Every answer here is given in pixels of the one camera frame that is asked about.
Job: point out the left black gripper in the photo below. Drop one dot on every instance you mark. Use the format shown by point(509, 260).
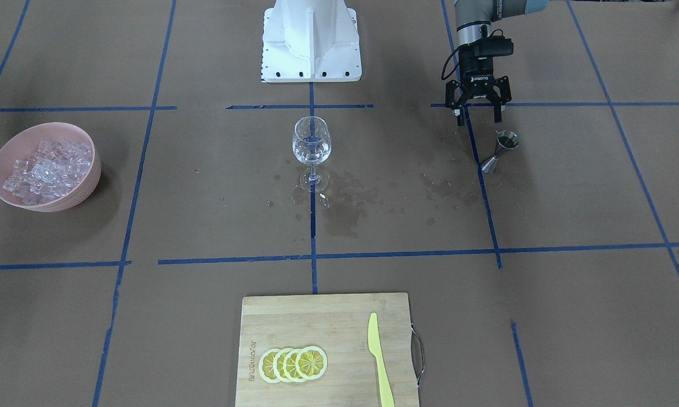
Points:
point(477, 72)

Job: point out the steel double jigger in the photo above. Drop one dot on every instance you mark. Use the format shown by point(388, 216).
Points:
point(505, 141)

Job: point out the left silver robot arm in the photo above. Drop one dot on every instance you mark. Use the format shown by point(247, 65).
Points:
point(473, 22)

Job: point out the clear wine glass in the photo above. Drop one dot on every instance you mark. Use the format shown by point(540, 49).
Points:
point(312, 145)

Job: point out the clear ice cube pile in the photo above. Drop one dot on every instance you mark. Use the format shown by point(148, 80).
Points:
point(49, 173)

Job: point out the bamboo cutting board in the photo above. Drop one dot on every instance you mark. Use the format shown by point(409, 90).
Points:
point(338, 324)

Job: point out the yellow plastic knife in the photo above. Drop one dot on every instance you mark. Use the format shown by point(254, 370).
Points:
point(386, 397)

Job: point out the lemon slice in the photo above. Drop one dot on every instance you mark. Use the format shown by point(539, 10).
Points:
point(278, 364)
point(311, 362)
point(266, 366)
point(289, 366)

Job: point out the pink ribbed bowl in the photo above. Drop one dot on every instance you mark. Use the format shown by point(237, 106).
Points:
point(27, 141)

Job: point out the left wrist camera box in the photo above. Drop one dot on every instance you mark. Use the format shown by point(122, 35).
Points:
point(492, 46)

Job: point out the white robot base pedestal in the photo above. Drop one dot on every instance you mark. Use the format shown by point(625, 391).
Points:
point(310, 42)

